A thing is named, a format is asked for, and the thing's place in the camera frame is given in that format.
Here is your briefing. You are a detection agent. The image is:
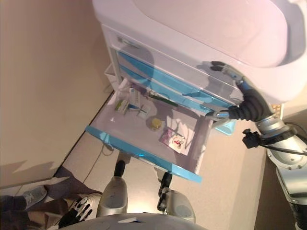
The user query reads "blue front cart drawer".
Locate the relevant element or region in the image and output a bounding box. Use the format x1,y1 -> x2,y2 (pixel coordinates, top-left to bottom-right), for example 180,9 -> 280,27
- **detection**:
117,49 -> 243,106
118,65 -> 232,113
84,80 -> 213,184

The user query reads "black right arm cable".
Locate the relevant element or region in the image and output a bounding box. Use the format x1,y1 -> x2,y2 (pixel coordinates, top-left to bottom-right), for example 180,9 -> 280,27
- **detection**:
260,122 -> 307,154

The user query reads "white medical cart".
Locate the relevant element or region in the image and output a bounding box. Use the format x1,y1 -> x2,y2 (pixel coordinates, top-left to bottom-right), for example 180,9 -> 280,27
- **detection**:
92,0 -> 307,135

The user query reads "white wire side basket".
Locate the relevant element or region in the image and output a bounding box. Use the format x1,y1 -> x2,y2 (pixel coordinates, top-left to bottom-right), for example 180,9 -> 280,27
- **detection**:
104,64 -> 118,89

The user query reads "green blister strip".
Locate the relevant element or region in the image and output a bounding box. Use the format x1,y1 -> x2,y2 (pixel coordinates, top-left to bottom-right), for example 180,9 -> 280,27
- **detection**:
149,92 -> 179,106

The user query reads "grey person shoe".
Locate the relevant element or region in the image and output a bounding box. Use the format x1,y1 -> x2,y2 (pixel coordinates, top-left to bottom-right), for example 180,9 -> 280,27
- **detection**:
22,185 -> 48,207

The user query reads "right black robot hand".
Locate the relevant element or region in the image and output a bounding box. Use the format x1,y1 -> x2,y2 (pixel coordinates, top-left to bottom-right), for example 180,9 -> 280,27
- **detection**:
205,61 -> 274,124

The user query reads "plain white medicine box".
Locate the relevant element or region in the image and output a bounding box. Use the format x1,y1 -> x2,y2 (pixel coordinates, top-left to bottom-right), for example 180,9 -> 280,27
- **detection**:
117,78 -> 131,98

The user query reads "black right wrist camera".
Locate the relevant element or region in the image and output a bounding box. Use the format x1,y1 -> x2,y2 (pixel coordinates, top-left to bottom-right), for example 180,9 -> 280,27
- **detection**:
242,128 -> 261,149

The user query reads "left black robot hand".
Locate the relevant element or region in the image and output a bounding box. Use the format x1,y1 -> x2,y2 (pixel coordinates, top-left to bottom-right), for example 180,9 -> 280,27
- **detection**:
58,195 -> 94,229

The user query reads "blue plastic side bin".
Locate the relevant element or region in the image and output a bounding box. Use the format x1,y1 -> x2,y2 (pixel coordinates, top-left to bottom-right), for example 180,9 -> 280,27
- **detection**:
214,119 -> 237,135

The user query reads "white card red figure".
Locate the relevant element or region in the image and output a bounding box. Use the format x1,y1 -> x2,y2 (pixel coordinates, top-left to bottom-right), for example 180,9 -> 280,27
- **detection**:
167,134 -> 190,157

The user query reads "yellow capsule medicine bottle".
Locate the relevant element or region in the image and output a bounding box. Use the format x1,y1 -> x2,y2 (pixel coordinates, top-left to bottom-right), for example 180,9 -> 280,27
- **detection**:
145,116 -> 164,132

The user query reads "thin floor cable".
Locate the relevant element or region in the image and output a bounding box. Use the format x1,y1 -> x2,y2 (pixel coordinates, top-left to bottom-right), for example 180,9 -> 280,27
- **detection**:
83,141 -> 113,183

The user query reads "right silver robot leg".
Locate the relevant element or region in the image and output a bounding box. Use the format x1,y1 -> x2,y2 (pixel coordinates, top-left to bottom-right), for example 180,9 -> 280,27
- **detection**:
157,172 -> 196,222

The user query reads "clear plastic bag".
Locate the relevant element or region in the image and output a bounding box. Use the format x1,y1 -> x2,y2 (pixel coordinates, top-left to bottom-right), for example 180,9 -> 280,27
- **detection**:
167,110 -> 201,147

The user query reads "green white medicine box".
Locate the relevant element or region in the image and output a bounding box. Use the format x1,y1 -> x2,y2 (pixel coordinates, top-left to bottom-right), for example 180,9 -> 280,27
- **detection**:
114,100 -> 130,115

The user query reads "silver robot torso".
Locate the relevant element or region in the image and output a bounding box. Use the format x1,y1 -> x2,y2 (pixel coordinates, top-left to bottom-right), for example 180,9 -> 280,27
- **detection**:
57,212 -> 192,230

